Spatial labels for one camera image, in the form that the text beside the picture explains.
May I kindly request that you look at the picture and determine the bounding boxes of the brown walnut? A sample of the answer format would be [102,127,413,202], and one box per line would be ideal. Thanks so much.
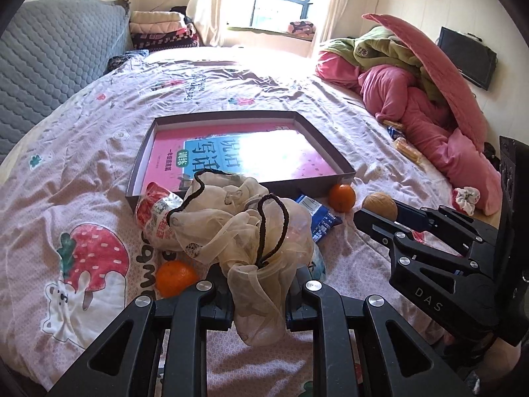
[362,192,398,221]

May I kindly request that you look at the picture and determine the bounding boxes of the orange tangerine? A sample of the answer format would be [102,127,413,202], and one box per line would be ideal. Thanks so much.
[328,184,356,213]
[156,260,200,298]

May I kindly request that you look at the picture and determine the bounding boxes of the blue snack packet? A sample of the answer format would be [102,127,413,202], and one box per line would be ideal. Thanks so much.
[296,195,343,243]

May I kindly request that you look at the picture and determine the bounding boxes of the cream scrunchie with black trim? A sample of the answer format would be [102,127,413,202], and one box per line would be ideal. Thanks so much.
[166,169,314,346]

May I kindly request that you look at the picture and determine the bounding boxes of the red white snack bag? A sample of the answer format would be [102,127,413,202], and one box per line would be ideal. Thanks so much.
[135,182,183,252]

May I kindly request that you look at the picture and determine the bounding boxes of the red white scrunchie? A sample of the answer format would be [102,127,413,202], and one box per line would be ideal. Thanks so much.
[451,187,481,216]

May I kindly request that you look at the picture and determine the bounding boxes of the dark shallow box tray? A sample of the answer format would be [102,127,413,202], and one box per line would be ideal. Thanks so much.
[126,110,356,207]

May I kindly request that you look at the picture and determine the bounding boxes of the pink quilt pile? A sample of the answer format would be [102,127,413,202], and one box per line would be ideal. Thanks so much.
[316,14,502,216]

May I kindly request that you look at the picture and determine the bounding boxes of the yellow wrapped snack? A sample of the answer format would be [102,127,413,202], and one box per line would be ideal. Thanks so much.
[382,120,404,132]
[393,137,422,165]

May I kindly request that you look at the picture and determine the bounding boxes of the small blue wrapped candy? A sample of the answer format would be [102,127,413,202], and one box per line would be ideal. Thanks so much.
[387,126,404,141]

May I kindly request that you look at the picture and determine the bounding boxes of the black television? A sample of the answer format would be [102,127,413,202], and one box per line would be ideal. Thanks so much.
[437,27,498,91]

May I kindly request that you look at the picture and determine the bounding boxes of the green blanket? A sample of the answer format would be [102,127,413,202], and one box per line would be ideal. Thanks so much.
[321,26,447,104]

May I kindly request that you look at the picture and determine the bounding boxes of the right cream curtain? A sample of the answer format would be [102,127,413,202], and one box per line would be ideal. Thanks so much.
[311,0,359,57]

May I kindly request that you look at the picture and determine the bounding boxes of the cream curtain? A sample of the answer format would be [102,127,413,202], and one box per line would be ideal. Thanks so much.
[187,0,227,47]
[311,0,359,57]

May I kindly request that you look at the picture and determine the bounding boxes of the floral item on windowsill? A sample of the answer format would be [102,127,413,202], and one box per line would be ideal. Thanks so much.
[287,20,316,40]

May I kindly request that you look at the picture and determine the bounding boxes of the dark cloth near headboard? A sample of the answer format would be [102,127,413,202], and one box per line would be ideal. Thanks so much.
[105,49,150,73]

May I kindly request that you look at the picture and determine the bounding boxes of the left cream curtain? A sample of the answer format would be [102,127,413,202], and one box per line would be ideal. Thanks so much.
[187,0,227,47]

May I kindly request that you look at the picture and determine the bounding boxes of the grey quilted headboard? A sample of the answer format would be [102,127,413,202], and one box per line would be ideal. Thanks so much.
[1,0,132,157]

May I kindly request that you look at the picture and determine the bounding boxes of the folded blankets stack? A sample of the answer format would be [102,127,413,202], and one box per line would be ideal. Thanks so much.
[129,11,201,52]

